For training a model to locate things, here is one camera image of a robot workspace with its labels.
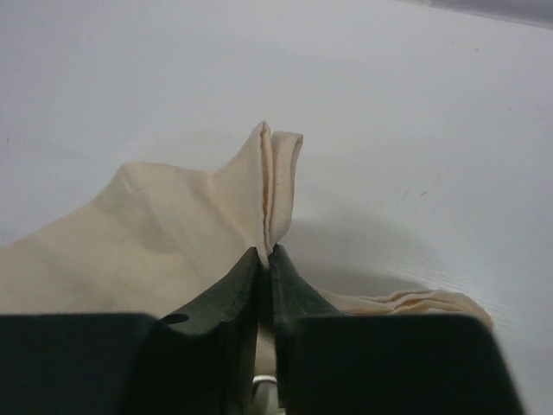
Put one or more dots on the stainless steel tray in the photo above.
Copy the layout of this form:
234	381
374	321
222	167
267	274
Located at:
265	400

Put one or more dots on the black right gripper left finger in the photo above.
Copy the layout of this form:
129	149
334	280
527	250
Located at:
198	359

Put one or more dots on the beige cloth drape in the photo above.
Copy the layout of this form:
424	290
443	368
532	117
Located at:
156	236

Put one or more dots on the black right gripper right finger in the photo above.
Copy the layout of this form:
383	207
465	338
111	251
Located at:
329	362

